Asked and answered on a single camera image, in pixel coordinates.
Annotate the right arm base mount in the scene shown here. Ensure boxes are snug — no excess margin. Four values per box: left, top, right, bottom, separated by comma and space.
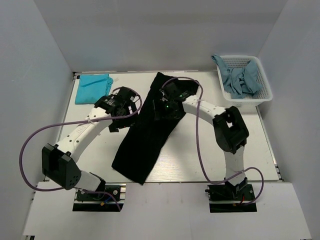
205, 184, 257, 213

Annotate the crumpled grey-blue t-shirt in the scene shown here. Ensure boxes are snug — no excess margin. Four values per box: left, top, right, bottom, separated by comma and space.
211, 54, 262, 99

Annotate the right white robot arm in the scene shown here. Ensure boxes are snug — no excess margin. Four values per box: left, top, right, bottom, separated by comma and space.
153, 93, 249, 200

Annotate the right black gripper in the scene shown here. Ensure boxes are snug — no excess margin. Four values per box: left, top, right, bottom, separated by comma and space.
153, 98, 181, 122

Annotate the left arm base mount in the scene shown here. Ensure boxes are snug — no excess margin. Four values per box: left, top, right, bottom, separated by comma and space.
72, 183, 126, 213

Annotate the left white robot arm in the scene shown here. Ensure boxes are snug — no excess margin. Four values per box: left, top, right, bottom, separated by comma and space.
41, 107, 138, 200

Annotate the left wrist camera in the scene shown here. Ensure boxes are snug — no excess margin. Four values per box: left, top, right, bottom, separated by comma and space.
94, 86, 138, 117

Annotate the white plastic basket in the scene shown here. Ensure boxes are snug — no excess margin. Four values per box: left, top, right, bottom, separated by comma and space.
216, 55, 273, 108

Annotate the folded turquoise t-shirt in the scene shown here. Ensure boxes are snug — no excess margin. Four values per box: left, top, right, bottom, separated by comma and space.
74, 74, 114, 105

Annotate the black t-shirt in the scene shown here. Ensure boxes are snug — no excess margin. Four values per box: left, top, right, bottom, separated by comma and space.
111, 71, 201, 186

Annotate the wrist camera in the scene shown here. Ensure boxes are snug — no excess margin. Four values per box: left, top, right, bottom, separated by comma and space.
160, 82, 184, 101
94, 86, 138, 117

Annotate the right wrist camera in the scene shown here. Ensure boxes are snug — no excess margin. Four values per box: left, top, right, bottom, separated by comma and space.
160, 82, 184, 101

